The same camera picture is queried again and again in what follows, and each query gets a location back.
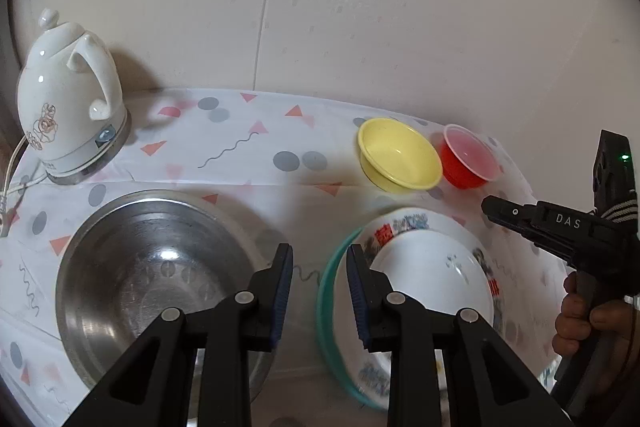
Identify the stainless steel bowl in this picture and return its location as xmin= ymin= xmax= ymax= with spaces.
xmin=55 ymin=190 xmax=268 ymax=388

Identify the white dragon pattern plate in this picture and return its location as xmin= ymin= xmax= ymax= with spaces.
xmin=332 ymin=206 xmax=507 ymax=408

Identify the white power plug cable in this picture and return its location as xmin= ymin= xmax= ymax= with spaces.
xmin=0 ymin=133 xmax=49 ymax=241

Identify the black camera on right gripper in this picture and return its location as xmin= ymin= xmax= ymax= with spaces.
xmin=592 ymin=130 xmax=639 ymax=235

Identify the patterned white tablecloth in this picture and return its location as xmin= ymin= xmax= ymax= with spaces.
xmin=1 ymin=90 xmax=565 ymax=426

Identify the right hand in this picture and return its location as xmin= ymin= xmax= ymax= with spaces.
xmin=552 ymin=272 xmax=639 ymax=392

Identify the red plastic bowl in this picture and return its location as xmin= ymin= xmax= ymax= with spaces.
xmin=439 ymin=124 xmax=501 ymax=190

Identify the teal plastic plate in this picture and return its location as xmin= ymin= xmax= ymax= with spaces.
xmin=316 ymin=218 xmax=394 ymax=410

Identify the white rose flower plate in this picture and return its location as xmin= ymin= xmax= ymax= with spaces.
xmin=371 ymin=230 xmax=495 ymax=322

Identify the white ceramic electric kettle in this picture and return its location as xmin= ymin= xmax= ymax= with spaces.
xmin=17 ymin=9 xmax=131 ymax=185

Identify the yellow plastic bowl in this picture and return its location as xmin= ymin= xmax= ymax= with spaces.
xmin=357 ymin=118 xmax=442 ymax=194

